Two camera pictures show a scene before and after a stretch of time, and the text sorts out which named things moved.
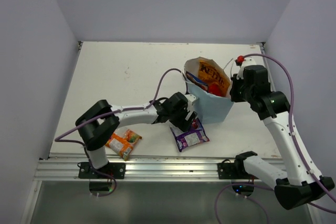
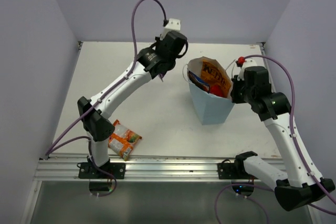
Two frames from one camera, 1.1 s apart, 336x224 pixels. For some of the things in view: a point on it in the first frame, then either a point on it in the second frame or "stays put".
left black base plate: x=116 y=170 stays put
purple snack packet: x=195 y=135 to x=160 y=76
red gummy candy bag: x=215 y=89 stays put
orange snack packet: x=123 y=142 stays put
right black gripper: x=234 y=96 stays put
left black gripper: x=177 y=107 to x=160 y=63
